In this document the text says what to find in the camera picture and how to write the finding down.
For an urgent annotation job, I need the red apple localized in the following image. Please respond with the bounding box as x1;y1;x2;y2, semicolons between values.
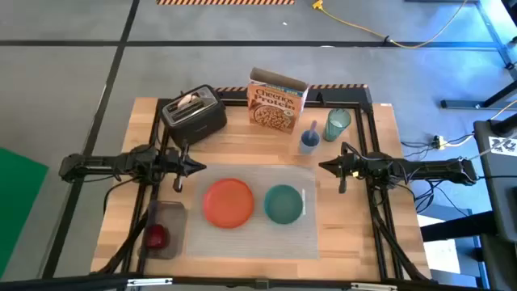
144;224;170;250

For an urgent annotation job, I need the black aluminium table frame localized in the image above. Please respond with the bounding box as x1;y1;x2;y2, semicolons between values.
96;86;433;284

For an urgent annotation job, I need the Cheerios Protein cereal box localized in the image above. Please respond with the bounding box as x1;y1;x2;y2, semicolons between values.
246;66;310;135

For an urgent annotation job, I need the long silver metal plate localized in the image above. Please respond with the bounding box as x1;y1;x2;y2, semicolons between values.
350;282;399;291
126;277;174;288

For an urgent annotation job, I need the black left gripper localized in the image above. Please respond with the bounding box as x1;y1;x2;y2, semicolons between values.
161;139;208;194

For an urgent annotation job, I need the clear plastic container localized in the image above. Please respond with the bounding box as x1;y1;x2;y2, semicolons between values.
137;200;187;260

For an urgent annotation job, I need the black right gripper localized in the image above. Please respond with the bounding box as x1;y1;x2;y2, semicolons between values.
317;141;365;195

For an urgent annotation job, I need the black metal stand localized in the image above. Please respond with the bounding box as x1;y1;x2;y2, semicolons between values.
406;0;517;110

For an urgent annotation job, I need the green floor mat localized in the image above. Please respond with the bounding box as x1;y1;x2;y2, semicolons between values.
0;147;49;278

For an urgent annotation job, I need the yellow extension cable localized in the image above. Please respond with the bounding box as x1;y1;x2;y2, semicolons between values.
311;0;469;50

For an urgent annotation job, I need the grey cart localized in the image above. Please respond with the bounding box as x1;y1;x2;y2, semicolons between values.
473;119;517;291

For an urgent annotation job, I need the blue cup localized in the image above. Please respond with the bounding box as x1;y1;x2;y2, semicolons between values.
298;129;322;155

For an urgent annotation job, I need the black rig crossbar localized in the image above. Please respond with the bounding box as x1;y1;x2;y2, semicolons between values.
0;272;517;291

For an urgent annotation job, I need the toasted bread slice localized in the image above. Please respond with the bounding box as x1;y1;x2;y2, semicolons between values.
176;92;201;109

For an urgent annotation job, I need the teal bowl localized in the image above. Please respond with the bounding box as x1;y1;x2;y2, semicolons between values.
263;184;305;226

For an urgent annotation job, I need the black toaster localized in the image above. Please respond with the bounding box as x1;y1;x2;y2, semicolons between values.
160;83;228;149

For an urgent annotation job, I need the orange plate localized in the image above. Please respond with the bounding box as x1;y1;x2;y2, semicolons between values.
202;178;255;230

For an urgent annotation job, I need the green translucent tumbler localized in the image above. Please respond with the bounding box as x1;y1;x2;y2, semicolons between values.
322;108;352;143

